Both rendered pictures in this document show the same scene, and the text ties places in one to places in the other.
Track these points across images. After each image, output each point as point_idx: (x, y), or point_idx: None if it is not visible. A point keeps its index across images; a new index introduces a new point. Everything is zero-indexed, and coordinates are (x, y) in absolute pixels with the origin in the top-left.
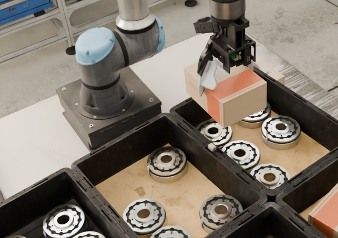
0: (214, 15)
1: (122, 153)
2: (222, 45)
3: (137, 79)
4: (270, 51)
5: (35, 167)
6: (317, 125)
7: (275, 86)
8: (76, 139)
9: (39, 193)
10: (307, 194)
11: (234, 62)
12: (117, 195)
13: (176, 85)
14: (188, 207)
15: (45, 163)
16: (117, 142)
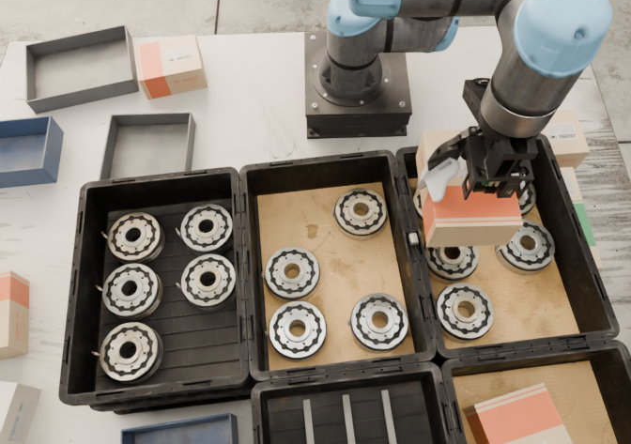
0: (484, 114)
1: (314, 176)
2: (476, 155)
3: (403, 66)
4: (599, 96)
5: (242, 117)
6: (576, 271)
7: (556, 185)
8: (301, 104)
9: (192, 183)
10: (495, 367)
11: (482, 189)
12: (285, 222)
13: (452, 87)
14: (350, 284)
15: (253, 117)
16: (309, 163)
